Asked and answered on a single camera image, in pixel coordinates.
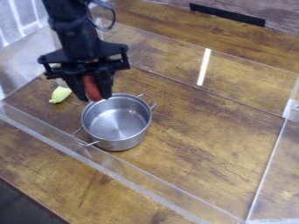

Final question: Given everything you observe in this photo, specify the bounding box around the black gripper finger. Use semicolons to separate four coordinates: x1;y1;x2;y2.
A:
63;75;89;102
95;70;114;100

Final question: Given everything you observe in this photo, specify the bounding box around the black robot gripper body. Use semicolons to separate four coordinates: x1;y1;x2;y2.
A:
38;20;130;80

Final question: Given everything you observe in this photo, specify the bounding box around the red and white plush mushroom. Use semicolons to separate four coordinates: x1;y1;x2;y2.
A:
57;74;106;103

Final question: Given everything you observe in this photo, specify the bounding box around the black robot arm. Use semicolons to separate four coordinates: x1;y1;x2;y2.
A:
38;0;130;102

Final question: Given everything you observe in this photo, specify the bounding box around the silver metal pot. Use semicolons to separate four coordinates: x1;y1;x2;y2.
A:
73;94;157;151

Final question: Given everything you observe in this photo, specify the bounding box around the black strip on table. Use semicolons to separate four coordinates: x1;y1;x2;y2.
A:
190;3;268;27

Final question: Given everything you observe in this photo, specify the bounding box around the yellow handled metal tool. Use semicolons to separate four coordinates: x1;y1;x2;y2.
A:
50;87;73;104

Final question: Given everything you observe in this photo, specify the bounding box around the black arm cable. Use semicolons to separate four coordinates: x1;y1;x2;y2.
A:
86;0;118;32

